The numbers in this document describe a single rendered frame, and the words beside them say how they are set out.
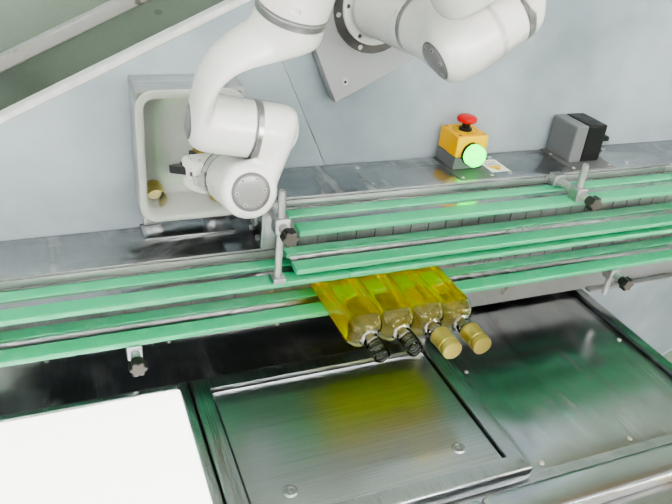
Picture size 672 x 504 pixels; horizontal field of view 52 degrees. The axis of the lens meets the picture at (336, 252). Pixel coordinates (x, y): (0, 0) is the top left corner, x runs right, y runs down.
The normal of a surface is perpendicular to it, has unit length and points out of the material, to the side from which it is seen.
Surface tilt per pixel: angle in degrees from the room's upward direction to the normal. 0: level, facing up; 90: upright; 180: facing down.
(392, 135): 0
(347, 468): 91
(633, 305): 0
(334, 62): 3
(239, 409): 90
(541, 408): 91
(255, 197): 15
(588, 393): 91
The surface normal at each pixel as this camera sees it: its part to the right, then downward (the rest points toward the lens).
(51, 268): 0.09, -0.86
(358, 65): 0.42, 0.47
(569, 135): -0.92, 0.11
